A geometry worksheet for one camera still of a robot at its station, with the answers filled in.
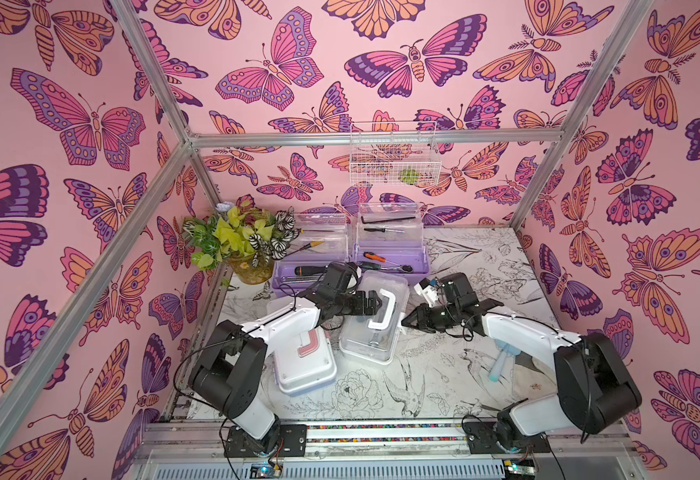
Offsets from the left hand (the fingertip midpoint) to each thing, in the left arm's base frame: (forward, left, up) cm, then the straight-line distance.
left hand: (373, 302), depth 88 cm
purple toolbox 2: (+35, -8, -8) cm, 37 cm away
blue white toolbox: (-18, +18, +1) cm, 26 cm away
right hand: (-6, -9, 0) cm, 11 cm away
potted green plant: (+14, +38, +14) cm, 43 cm away
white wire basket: (+40, -7, +25) cm, 47 cm away
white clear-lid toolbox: (-10, 0, -2) cm, 10 cm away
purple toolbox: (+27, +17, -1) cm, 31 cm away
